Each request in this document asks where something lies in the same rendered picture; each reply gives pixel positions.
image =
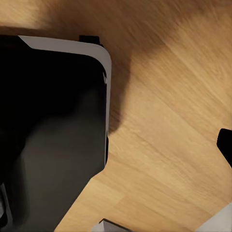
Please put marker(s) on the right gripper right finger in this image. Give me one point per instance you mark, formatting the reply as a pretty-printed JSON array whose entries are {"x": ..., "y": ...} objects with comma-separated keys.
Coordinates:
[{"x": 224, "y": 143}]

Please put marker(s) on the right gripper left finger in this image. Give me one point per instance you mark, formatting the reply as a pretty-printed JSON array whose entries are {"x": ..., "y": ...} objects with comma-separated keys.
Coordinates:
[{"x": 12, "y": 144}]

